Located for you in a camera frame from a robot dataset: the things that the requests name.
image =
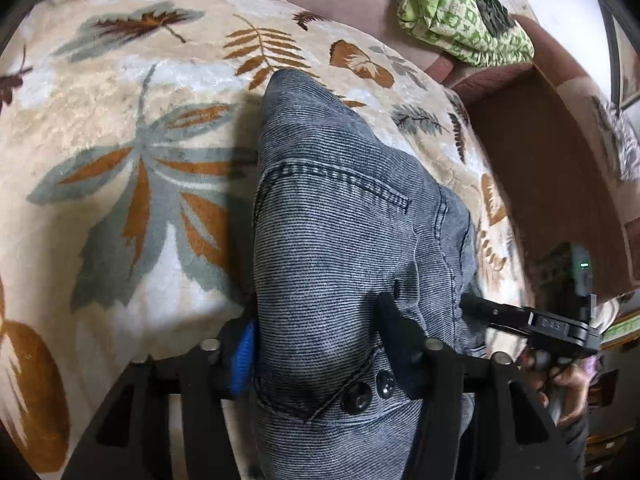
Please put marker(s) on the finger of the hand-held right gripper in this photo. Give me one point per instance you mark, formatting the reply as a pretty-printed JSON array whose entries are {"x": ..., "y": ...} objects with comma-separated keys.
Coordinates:
[{"x": 492, "y": 312}]

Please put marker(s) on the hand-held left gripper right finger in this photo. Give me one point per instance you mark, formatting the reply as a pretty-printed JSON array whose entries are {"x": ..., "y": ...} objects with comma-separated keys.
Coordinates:
[{"x": 396, "y": 327}]

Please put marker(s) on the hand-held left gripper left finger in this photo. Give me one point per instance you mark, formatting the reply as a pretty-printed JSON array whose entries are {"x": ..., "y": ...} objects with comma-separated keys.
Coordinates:
[{"x": 245, "y": 360}]

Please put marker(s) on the grey-blue denim pants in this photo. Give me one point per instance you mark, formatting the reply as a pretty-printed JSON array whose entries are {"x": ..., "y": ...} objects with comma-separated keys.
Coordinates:
[{"x": 345, "y": 240}]

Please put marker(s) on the person's right hand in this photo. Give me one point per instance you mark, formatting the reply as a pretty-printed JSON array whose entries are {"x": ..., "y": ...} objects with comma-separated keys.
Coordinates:
[{"x": 567, "y": 390}]

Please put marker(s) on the grey patterned cloth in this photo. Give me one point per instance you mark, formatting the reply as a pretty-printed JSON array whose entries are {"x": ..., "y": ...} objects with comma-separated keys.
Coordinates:
[{"x": 617, "y": 135}]

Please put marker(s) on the beige leaf-print blanket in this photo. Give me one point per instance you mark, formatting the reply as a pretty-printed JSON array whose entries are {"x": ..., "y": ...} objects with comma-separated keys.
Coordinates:
[{"x": 150, "y": 160}]

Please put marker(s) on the green patterned cloth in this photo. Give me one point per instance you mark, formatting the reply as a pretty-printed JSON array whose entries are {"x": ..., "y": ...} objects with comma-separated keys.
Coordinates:
[{"x": 460, "y": 15}]

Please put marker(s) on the pink quilted mattress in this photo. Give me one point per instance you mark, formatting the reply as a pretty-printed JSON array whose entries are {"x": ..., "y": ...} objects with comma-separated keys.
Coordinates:
[{"x": 360, "y": 5}]

